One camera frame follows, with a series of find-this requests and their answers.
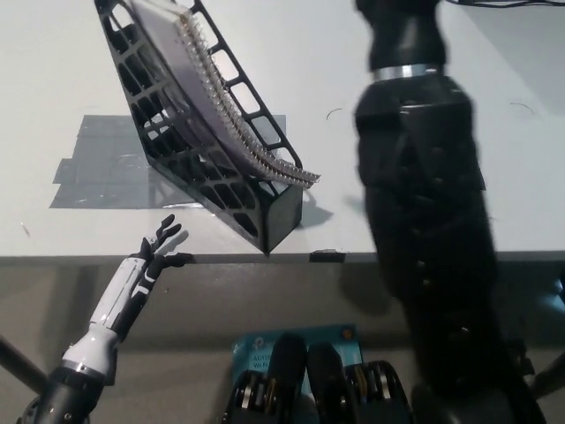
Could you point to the black table leg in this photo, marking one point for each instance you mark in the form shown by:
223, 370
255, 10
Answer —
549, 375
22, 364

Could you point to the purple spiral notebook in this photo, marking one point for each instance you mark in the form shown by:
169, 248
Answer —
174, 44

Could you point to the black lattice magazine stand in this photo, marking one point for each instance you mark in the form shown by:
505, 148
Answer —
282, 216

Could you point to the large grey tape patch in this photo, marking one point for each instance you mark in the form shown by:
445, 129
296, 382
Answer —
97, 176

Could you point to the teal cardboard box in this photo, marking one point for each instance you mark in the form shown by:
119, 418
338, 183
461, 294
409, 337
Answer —
253, 349

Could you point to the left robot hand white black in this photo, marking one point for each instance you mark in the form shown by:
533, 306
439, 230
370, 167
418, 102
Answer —
119, 296

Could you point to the small black tape piece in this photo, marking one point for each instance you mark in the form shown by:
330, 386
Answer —
327, 256

